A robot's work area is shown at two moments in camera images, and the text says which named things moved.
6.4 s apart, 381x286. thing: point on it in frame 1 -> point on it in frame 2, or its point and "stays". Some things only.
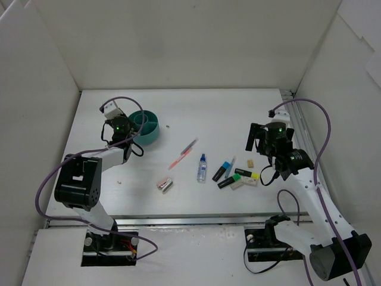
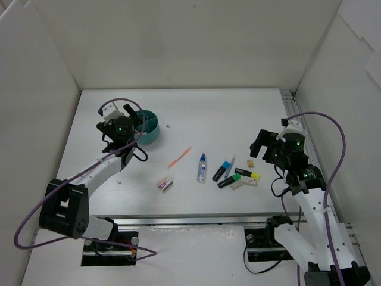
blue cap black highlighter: [220, 171] stays
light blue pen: [229, 168] stays
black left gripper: [119, 123] -> [131, 111]
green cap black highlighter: [234, 178] stays
